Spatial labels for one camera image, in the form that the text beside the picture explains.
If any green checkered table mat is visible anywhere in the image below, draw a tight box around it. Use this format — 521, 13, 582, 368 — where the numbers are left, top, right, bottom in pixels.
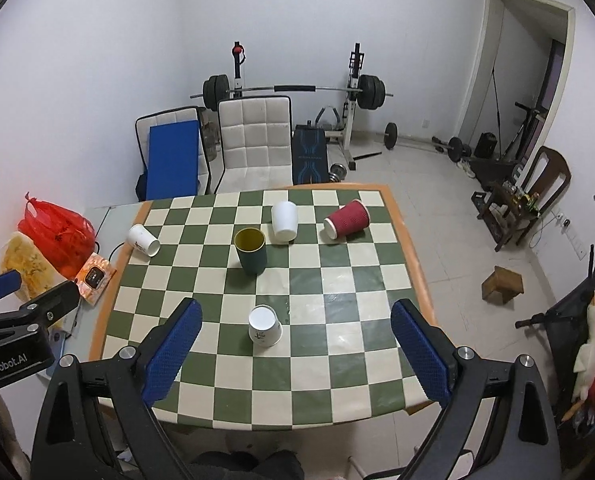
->
84, 184, 433, 430

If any plain white paper cup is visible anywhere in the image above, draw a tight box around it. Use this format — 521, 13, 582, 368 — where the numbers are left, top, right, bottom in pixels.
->
271, 200, 299, 244

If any orange wet wipes pack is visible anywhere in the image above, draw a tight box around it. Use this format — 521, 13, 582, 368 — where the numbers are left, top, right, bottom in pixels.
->
75, 252, 116, 306

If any dumbbell on floor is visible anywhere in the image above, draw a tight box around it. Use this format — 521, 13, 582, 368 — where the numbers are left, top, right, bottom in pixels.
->
431, 136, 472, 164

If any white padded chair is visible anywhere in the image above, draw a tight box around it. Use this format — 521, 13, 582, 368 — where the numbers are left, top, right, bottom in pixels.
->
216, 96, 293, 193

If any dark green yellow-lined cup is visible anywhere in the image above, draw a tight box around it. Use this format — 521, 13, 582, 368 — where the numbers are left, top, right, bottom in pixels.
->
234, 228, 267, 276

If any black cable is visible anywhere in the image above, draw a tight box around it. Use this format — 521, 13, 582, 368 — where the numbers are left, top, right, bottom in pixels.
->
94, 238, 128, 271

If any barbell on rack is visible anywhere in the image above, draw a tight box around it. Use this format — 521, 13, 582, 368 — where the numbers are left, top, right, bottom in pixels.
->
190, 75, 393, 112

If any grey side table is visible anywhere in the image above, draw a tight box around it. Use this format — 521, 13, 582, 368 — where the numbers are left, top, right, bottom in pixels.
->
38, 204, 141, 385

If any black blue bench pad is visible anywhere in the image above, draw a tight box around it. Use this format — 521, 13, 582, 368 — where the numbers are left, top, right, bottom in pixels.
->
291, 125, 329, 185

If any white weight bench rack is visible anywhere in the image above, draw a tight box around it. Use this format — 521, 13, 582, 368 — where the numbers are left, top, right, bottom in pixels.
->
231, 41, 365, 171

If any small wooden stool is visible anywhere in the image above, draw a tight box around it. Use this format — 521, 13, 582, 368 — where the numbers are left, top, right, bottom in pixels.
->
481, 266, 524, 304

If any white paper cup lying left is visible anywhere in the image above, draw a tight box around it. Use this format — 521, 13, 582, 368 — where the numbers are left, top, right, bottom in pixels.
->
126, 223, 160, 258

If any red plastic bag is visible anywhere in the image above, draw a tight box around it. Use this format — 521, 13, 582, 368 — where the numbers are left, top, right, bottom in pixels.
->
17, 194, 96, 280

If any brown wooden chair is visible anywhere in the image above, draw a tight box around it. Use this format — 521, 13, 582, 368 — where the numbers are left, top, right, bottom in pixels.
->
471, 145, 572, 252

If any white calligraphy paper cup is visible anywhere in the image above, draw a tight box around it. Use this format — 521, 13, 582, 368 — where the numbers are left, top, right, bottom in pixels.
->
247, 304, 282, 348

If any red ribbed paper cup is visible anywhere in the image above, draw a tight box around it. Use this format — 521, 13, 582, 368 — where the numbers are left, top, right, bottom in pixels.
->
323, 200, 371, 240

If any yellow flower tissue pack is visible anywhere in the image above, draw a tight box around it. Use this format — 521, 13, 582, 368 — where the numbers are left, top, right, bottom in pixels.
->
0, 232, 65, 301

